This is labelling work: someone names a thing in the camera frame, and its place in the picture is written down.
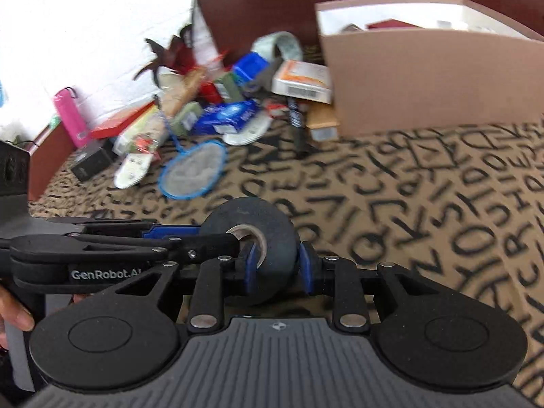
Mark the letter printed blanket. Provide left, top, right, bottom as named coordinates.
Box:
left=30, top=119, right=544, bottom=408

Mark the blue framed mesh net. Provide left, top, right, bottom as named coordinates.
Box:
left=158, top=115, right=229, bottom=200

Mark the dark red item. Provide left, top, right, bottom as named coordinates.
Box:
left=368, top=19, right=426, bottom=31

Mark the black tape roll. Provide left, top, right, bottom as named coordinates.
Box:
left=199, top=198, right=300, bottom=307

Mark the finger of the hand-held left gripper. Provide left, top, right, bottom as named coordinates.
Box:
left=8, top=232, right=242, bottom=266
left=42, top=216, right=201, bottom=239

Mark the person's left hand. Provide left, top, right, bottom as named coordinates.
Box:
left=0, top=285, right=35, bottom=349

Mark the brown wooden board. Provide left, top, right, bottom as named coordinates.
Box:
left=194, top=0, right=544, bottom=58

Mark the blue white packet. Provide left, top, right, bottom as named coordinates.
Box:
left=194, top=100, right=261, bottom=134

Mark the tan long packet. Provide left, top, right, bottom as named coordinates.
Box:
left=161, top=68, right=203, bottom=115

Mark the translucent tape roll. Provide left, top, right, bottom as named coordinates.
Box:
left=252, top=32, right=303, bottom=66

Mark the brown cardboard container box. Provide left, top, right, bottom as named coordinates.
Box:
left=315, top=0, right=544, bottom=137

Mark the white orange box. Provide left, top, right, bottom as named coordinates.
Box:
left=271, top=59, right=333, bottom=105

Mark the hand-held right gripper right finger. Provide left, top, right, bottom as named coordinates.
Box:
left=299, top=241, right=440, bottom=333

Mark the black marker pen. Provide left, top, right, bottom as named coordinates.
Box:
left=287, top=98, right=309, bottom=159

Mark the olive green small box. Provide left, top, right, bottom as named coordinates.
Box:
left=217, top=72, right=239, bottom=103

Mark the colourful candy packet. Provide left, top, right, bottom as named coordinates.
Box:
left=132, top=134, right=160, bottom=154

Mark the red flat box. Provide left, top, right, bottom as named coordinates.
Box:
left=90, top=102, right=156, bottom=140

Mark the dark red feather bunch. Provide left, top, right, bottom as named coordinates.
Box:
left=134, top=23, right=200, bottom=81

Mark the black box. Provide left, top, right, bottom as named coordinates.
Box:
left=70, top=138, right=117, bottom=183

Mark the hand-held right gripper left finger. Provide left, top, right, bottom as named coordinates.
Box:
left=114, top=242, right=261, bottom=333

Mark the red small box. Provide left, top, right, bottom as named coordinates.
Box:
left=200, top=81, right=222, bottom=103

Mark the pale plastic wrapper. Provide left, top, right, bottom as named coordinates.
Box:
left=157, top=72, right=180, bottom=94

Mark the brown open side box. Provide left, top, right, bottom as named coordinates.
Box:
left=28, top=121, right=77, bottom=202

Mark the gold box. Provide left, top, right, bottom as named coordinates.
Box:
left=307, top=102, right=341, bottom=141

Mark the pink thermos bottle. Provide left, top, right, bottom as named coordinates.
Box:
left=53, top=87, right=92, bottom=149

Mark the blue small box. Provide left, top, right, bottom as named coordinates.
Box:
left=233, top=52, right=269, bottom=83

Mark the grey green box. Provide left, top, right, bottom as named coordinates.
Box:
left=170, top=102, right=203, bottom=137

